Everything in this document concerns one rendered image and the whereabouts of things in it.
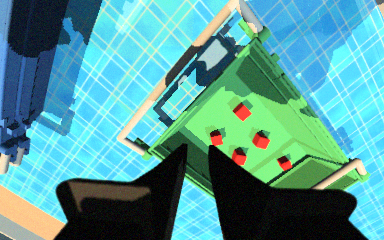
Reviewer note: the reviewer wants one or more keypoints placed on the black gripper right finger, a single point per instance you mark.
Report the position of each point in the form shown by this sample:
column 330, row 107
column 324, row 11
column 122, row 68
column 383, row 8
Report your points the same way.
column 247, row 205

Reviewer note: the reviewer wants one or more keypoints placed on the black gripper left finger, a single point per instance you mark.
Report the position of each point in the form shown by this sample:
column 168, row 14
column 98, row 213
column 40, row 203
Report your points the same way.
column 151, row 200

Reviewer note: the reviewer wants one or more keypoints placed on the small red block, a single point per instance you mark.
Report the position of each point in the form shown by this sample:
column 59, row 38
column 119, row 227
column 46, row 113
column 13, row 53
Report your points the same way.
column 239, row 157
column 284, row 163
column 241, row 111
column 260, row 141
column 216, row 138

